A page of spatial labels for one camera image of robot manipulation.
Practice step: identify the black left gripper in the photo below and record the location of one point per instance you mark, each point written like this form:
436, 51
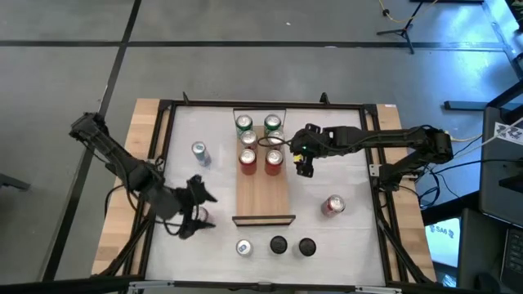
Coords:
175, 206

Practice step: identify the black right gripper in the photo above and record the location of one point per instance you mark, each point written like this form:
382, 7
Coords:
310, 143

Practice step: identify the red Coca-Cola can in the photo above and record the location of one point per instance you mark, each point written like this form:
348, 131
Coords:
201, 214
274, 159

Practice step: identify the silver Diet Coke can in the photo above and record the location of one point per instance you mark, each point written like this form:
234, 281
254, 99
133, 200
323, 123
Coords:
276, 137

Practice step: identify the green Sprite can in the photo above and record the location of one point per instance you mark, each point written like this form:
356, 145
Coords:
244, 121
272, 121

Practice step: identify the slim silver blue can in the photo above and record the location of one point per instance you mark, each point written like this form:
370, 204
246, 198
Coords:
201, 153
244, 247

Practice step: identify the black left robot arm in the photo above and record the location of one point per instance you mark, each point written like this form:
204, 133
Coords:
122, 163

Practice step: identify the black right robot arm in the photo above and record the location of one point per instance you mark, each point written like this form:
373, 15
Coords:
388, 136

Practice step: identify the wooden tray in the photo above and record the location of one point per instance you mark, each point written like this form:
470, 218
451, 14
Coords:
261, 196

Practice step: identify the white table mat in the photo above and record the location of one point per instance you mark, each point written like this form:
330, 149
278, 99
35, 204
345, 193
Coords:
347, 253

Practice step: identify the black floor stand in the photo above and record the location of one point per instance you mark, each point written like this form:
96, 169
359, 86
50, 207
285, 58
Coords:
404, 32

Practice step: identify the black stand foot bar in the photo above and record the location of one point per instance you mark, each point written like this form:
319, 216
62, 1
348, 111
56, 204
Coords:
466, 105

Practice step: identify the white lit screen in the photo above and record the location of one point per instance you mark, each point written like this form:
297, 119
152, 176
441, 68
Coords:
443, 241

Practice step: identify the dark floor object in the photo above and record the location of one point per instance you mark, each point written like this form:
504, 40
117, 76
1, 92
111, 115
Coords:
14, 181

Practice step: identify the dark computer desk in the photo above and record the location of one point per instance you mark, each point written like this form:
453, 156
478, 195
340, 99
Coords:
502, 183

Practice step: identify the white paper tag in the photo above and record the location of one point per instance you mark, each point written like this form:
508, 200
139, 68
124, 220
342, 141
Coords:
508, 132

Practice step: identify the black desk keyboard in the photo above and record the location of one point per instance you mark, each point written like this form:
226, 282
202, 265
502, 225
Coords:
514, 253

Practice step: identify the silver camera mount bar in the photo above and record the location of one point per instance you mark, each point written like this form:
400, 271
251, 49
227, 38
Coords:
261, 287

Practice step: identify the black table frame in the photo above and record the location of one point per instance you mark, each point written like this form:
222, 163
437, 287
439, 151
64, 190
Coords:
212, 103

